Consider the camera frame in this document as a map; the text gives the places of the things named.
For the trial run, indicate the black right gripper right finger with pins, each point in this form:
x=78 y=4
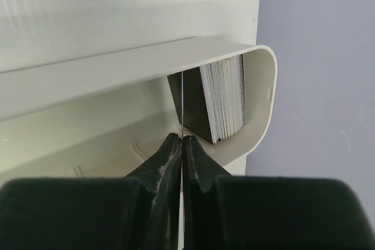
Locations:
x=223 y=211

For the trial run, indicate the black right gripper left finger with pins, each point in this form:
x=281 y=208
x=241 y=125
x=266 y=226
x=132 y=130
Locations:
x=137 y=211

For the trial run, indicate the black credit card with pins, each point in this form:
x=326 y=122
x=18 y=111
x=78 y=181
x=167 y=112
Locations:
x=182 y=105
x=196 y=117

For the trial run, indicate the black leaning credit card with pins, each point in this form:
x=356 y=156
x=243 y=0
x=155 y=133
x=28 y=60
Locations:
x=196 y=117

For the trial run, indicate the white plastic card tray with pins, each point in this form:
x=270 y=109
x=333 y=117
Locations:
x=102 y=116

